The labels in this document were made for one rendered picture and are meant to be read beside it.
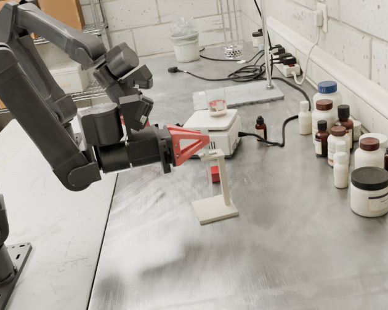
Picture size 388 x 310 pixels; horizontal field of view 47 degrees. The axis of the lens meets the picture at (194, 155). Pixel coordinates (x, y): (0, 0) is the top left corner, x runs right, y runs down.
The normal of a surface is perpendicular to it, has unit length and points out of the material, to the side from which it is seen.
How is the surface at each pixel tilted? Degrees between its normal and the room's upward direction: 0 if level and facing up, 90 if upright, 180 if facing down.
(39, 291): 0
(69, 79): 92
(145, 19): 90
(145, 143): 90
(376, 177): 0
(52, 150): 79
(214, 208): 0
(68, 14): 89
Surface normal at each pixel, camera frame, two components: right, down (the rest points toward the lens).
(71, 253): -0.15, -0.90
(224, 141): -0.31, 0.45
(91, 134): 0.43, 0.33
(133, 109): 0.21, 0.38
